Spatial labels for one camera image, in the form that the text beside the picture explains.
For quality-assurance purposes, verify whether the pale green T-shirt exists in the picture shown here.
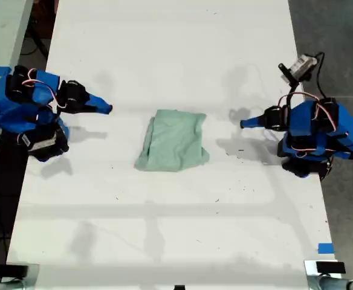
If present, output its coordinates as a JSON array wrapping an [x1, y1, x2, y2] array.
[[134, 109, 211, 173]]

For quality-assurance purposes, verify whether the pale side table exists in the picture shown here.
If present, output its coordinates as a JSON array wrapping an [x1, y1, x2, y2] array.
[[0, 0, 34, 190]]

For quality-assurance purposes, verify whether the short blue tape strip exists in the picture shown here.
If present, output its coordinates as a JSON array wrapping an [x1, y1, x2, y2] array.
[[317, 242, 335, 254]]

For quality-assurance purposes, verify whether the small black box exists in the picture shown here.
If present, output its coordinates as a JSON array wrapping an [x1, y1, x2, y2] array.
[[316, 261, 346, 276], [0, 263, 30, 277]]

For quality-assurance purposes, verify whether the grey tube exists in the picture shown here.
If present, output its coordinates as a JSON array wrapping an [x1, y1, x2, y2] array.
[[0, 280, 24, 290], [319, 275, 353, 290]]

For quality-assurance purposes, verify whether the black camera stalk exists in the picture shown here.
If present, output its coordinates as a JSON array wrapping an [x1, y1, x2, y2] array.
[[54, 125, 70, 154], [278, 62, 305, 95]]

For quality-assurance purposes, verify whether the black camera box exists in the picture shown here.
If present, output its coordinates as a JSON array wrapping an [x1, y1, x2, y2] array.
[[18, 126, 63, 161], [289, 54, 319, 80]]

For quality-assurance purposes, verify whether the black camera cable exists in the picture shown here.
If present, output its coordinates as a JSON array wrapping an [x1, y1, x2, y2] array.
[[310, 51, 328, 101]]

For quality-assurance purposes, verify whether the black floor cable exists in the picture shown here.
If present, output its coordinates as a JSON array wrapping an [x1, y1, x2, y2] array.
[[21, 28, 50, 58]]

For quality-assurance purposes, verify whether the metal table bracket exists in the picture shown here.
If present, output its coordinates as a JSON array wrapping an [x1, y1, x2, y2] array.
[[303, 259, 344, 290], [1, 263, 41, 286]]

